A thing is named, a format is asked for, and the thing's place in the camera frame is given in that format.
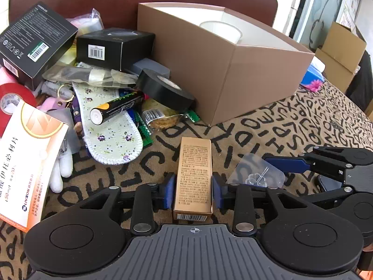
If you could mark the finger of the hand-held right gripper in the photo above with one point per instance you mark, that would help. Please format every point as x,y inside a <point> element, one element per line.
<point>330,183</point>
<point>288,164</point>

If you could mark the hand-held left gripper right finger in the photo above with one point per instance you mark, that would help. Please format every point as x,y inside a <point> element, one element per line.
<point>217,192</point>

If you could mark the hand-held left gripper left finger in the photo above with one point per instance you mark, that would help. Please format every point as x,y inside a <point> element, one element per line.
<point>169,192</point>

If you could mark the gold cardboard box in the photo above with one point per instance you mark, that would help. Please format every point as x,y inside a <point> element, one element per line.
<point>193,175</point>

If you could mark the small clear zip bag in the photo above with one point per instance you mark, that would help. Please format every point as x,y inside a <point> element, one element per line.
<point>256,170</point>

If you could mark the letter print desktop cloth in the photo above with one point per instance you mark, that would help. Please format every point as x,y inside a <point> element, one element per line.
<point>291,122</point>

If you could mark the clear biscuit packet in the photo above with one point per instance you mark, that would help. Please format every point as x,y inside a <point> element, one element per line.
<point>163,118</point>

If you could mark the floral fabric insole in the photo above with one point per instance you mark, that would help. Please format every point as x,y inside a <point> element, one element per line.
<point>110,140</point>

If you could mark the blue tissue pack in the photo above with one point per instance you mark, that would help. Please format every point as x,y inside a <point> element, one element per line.
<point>313,75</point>

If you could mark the black yellow battery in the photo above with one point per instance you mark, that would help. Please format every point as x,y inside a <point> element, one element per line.
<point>116,108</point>

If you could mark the tan open box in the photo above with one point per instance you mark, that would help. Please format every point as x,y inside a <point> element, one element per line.
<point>233,78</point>

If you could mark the black tape roll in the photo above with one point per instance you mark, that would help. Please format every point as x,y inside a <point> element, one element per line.
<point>166,90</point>

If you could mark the dark cloth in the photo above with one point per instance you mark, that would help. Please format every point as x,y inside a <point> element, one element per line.
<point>362,81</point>

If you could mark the brown cardboard carton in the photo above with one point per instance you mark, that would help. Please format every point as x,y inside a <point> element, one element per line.
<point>339,52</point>

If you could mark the purple small figure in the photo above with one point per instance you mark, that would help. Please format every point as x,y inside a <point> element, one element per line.
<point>76,110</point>

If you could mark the grey small box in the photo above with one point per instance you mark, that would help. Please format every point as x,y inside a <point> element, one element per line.
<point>151,67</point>

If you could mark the crumpled clear plastic bag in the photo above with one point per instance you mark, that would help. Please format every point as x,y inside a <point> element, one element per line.
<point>87,75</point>

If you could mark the orange white medicine box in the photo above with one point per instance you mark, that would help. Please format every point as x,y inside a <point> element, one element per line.
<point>29,157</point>

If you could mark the pink key fob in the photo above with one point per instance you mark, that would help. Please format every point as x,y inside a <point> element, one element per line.
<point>52,105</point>

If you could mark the white paper cup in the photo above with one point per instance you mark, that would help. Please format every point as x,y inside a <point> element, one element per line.
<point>221,30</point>

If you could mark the small black barcode box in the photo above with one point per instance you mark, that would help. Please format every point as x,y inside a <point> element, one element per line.
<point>116,49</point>

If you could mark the glass door with cat drawing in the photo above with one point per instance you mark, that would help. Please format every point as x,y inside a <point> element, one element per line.
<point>320,5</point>

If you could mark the yellow sticky notes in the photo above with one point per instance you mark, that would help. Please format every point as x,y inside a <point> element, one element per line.
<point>70,57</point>

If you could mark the red tape roll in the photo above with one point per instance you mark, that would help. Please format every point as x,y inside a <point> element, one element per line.
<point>16,96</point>

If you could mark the clear bag with pink contents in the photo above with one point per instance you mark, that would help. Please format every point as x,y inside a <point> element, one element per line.
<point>87,22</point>

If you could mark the large black printed box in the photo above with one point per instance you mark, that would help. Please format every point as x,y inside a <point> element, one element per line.
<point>32,43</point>

